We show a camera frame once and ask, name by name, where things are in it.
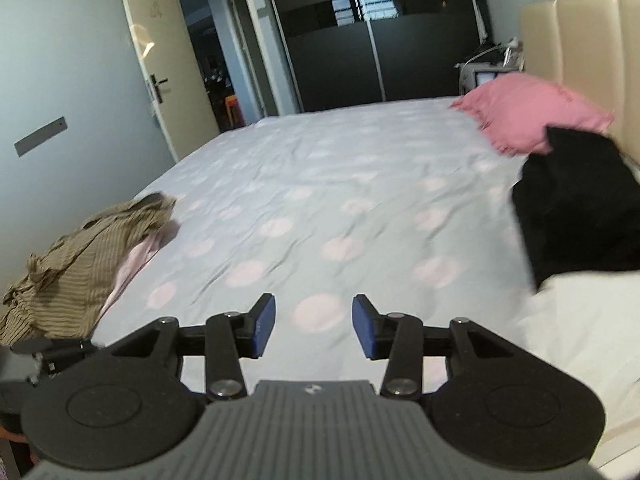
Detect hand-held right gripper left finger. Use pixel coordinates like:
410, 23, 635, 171
107, 292, 277, 401

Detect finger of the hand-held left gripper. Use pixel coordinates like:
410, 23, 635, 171
10, 337, 106, 386

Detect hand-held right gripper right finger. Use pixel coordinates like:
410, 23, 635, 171
351, 294, 521, 401

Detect cream long-sleeve shirt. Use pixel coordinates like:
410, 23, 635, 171
515, 270, 640, 456

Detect black folded clothes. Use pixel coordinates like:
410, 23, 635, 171
511, 126, 640, 293

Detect olive striped shirt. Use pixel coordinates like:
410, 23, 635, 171
0, 192, 178, 346

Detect pale pink garment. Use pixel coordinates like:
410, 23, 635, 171
92, 225, 181, 331

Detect grey bed sheet pink dots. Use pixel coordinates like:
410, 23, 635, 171
92, 95, 551, 386

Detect red plastic stool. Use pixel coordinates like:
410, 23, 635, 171
224, 94, 243, 128

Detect pink pillow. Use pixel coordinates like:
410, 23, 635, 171
450, 72, 616, 157

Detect black sliding wardrobe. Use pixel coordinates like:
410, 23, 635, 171
260, 0, 493, 113

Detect silver nightstand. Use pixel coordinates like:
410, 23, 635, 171
454, 42, 526, 96

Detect cream room door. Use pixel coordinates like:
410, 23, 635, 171
117, 0, 221, 163

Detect cream padded headboard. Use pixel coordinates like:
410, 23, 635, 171
519, 0, 640, 161

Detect grey wall plate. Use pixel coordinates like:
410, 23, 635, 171
14, 116, 67, 157

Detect metal door handle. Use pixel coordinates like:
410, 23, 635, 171
150, 74, 171, 106

